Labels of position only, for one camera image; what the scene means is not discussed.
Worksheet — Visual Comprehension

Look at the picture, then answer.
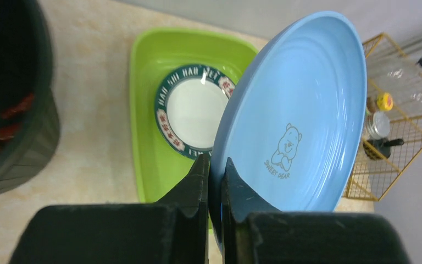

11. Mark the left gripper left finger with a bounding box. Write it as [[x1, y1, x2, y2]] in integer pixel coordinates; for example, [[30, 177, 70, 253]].
[[10, 155, 209, 263]]

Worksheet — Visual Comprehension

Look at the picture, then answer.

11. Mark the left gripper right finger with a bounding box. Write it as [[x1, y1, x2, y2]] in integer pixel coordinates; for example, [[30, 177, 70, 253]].
[[221, 159, 410, 263]]

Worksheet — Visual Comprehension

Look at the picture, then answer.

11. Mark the blue plate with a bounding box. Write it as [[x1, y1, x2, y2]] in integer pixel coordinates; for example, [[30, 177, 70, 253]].
[[209, 11, 367, 246]]

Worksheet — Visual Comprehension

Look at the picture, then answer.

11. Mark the white plate green rim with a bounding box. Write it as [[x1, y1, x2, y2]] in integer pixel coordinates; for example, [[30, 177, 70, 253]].
[[154, 64, 235, 160]]

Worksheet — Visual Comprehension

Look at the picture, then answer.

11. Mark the black lid seasoning jar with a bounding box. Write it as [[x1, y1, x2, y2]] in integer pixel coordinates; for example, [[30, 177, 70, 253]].
[[363, 137, 404, 161]]

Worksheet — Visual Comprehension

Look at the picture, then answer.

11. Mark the silver lid glass jar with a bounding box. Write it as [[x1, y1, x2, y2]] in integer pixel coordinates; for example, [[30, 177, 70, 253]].
[[365, 112, 391, 140]]

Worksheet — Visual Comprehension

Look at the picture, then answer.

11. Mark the green label sauce bottle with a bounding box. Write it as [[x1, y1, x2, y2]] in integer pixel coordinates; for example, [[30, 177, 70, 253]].
[[365, 92, 394, 115]]

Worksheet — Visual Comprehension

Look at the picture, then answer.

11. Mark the green plastic basin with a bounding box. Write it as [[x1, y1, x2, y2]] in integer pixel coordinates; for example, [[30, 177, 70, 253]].
[[129, 27, 258, 203]]

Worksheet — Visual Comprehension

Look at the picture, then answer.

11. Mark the black plastic trash bin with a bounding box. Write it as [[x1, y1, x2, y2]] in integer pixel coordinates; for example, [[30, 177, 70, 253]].
[[0, 1, 60, 194]]

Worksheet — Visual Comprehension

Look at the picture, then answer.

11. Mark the gold wire basket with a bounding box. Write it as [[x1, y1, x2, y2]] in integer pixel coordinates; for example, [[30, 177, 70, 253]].
[[343, 32, 422, 202]]

